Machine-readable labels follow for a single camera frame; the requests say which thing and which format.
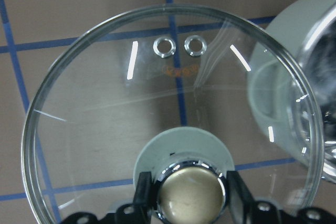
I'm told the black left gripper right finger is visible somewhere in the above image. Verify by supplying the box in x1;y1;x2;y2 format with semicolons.
226;171;335;223

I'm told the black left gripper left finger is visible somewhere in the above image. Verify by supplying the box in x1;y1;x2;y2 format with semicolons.
62;172;152;223

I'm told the glass pot lid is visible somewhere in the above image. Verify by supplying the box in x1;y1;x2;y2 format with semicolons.
22;4;320;223

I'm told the grey electric cooking pot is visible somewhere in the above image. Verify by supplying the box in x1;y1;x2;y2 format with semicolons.
247;0;335;182

